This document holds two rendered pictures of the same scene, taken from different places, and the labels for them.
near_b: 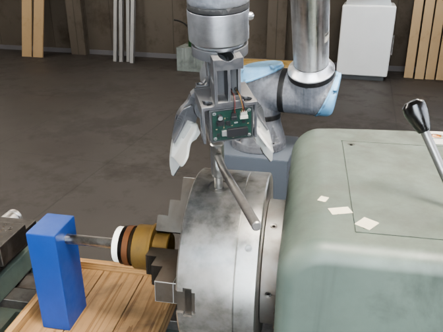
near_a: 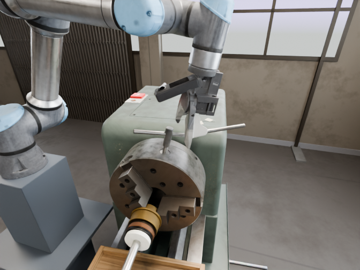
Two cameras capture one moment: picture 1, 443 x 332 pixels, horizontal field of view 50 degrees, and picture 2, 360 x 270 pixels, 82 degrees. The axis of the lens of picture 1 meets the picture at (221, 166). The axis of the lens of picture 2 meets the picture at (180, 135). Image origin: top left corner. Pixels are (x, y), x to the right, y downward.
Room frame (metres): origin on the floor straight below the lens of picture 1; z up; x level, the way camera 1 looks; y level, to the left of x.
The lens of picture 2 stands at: (0.66, 0.54, 1.57)
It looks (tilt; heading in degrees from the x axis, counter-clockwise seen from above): 28 degrees down; 270
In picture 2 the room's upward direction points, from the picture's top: straight up
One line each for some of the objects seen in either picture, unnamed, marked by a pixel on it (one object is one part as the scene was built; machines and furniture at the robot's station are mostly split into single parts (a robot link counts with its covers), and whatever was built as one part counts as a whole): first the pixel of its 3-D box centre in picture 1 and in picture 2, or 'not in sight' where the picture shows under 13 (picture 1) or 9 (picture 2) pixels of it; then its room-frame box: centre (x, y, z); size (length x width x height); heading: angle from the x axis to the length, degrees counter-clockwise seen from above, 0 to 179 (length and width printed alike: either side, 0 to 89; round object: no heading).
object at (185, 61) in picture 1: (195, 43); not in sight; (7.73, 0.41, 0.37); 0.78 x 0.65 x 0.75; 164
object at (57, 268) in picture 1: (58, 272); not in sight; (0.80, 0.33, 1.00); 0.08 x 0.06 x 0.23; 170
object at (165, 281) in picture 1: (171, 276); (180, 206); (0.66, 0.08, 1.09); 0.12 x 0.11 x 0.05; 170
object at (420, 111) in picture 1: (416, 115); not in sight; (0.63, -0.27, 1.38); 0.04 x 0.03 x 0.05; 80
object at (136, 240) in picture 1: (147, 246); (144, 223); (0.76, 0.14, 1.08); 0.09 x 0.09 x 0.09; 80
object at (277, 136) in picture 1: (258, 128); (20, 155); (1.26, -0.10, 1.15); 0.15 x 0.15 x 0.10
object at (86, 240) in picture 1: (92, 241); (128, 262); (0.78, 0.25, 1.08); 0.13 x 0.07 x 0.07; 80
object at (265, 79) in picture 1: (262, 86); (10, 126); (1.25, -0.11, 1.27); 0.13 x 0.12 x 0.14; 69
